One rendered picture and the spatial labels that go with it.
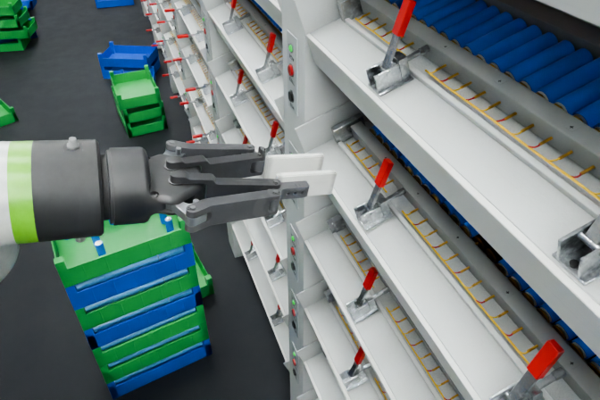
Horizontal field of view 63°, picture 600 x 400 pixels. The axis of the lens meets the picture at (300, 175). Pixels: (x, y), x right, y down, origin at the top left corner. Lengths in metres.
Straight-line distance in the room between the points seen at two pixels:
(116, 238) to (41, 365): 0.58
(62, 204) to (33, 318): 1.46
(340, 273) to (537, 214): 0.48
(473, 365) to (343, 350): 0.46
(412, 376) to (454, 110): 0.38
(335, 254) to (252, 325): 0.88
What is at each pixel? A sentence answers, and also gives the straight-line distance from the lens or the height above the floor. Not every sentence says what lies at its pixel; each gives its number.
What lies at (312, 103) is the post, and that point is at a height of 1.01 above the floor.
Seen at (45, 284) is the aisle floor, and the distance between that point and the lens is 2.00.
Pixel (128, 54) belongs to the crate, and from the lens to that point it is 3.41.
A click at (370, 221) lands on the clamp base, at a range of 0.63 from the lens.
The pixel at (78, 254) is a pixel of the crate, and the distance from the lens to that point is 1.33.
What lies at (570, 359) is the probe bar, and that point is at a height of 0.98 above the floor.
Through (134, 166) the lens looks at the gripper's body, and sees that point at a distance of 0.48.
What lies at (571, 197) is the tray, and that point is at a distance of 0.40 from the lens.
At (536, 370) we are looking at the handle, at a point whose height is 0.99.
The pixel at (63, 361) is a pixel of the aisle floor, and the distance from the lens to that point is 1.76.
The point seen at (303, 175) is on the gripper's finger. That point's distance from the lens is 0.53.
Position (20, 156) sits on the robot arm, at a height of 1.12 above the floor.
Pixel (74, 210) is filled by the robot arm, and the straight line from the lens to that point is 0.47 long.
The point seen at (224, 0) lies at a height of 0.95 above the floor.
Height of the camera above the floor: 1.36
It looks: 37 degrees down
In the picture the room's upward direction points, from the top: straight up
